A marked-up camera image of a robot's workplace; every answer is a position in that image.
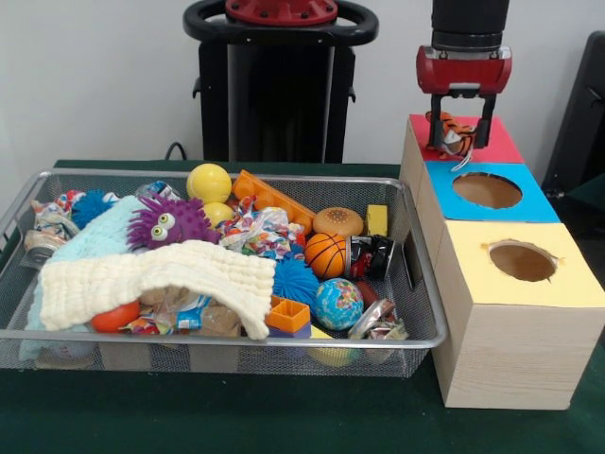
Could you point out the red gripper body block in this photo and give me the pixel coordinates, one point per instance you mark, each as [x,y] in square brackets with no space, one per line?
[463,74]

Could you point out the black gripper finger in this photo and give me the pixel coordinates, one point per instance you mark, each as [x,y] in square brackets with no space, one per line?
[487,118]
[436,118]

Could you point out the striped tiger toy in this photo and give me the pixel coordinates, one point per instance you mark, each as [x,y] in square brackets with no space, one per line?
[457,132]

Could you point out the cream waffle cloth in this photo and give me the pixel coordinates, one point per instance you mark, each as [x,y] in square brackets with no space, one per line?
[142,274]

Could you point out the wooden box with three holes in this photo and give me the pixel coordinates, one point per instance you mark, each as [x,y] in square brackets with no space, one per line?
[510,312]

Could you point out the shallow clear mesh bin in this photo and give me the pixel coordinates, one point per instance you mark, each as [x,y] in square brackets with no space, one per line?
[416,331]

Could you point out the black panel on stand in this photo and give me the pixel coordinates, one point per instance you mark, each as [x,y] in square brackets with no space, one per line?
[581,123]

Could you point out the tan orange ball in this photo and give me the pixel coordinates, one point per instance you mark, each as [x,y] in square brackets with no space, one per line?
[338,222]

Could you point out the orange basketball toy ball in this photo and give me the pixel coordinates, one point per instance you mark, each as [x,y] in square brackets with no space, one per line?
[326,256]

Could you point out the blue patterned ball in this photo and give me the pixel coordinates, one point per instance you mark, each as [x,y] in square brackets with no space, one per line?
[338,305]

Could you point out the large blue spiky ball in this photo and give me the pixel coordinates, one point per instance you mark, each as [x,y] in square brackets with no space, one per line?
[295,282]

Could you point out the plain yellow ball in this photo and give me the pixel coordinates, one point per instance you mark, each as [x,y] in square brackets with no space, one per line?
[209,183]

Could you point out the long orange building block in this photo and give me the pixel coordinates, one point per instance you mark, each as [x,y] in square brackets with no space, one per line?
[286,317]

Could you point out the purple spiky ball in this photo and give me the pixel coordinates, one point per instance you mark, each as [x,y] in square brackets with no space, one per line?
[184,227]

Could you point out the dark green table cloth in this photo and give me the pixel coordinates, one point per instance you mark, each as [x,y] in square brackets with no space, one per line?
[284,416]

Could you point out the light blue knitted cloth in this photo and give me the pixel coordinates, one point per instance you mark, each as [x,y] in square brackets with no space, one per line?
[95,236]

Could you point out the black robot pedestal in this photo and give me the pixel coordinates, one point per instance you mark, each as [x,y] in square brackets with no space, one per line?
[265,104]

